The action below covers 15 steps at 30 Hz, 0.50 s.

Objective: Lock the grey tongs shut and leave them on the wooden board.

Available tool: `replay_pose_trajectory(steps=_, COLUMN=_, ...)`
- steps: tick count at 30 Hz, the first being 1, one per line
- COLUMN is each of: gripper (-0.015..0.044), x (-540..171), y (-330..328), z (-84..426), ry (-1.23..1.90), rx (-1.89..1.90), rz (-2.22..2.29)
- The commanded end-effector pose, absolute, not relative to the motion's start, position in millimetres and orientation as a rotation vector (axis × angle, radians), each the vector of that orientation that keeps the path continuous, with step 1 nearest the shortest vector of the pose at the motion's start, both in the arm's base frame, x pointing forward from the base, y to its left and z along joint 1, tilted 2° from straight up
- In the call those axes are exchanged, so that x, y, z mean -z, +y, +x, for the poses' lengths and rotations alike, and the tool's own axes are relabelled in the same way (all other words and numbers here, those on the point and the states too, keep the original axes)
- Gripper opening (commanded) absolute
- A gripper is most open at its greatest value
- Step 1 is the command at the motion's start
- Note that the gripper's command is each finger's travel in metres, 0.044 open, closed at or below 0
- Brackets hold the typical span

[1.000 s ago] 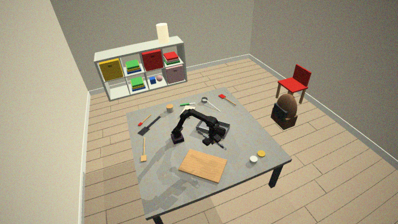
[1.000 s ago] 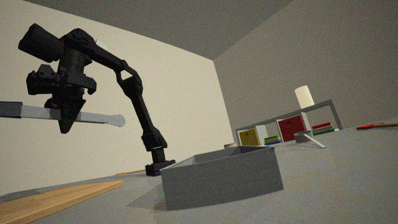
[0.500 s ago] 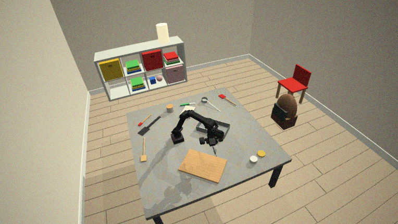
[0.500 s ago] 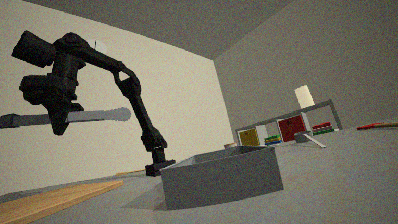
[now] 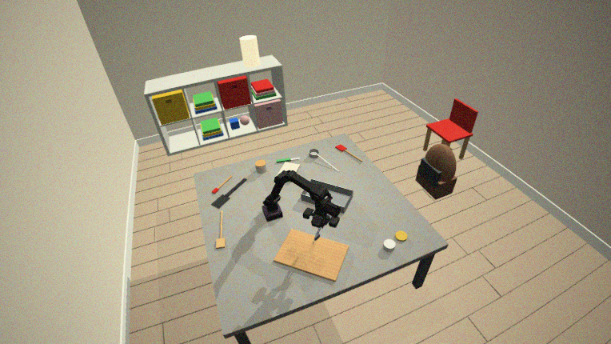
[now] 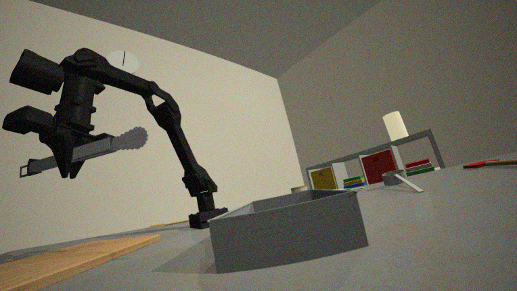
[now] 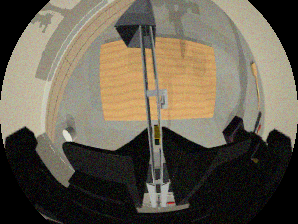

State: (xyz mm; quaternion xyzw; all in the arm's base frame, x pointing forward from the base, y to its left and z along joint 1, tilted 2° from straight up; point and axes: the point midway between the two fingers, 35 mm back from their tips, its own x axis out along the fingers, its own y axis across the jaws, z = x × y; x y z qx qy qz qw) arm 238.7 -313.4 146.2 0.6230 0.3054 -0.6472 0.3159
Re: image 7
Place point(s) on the white short cylinder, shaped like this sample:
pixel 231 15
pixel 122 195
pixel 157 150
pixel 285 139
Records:
pixel 69 134

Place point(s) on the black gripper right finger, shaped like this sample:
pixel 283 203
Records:
pixel 190 164

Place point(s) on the grey roasting tin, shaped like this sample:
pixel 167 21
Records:
pixel 158 182

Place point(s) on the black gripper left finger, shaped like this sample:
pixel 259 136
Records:
pixel 127 165

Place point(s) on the wooden board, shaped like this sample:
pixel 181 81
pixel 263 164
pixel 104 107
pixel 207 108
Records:
pixel 186 69

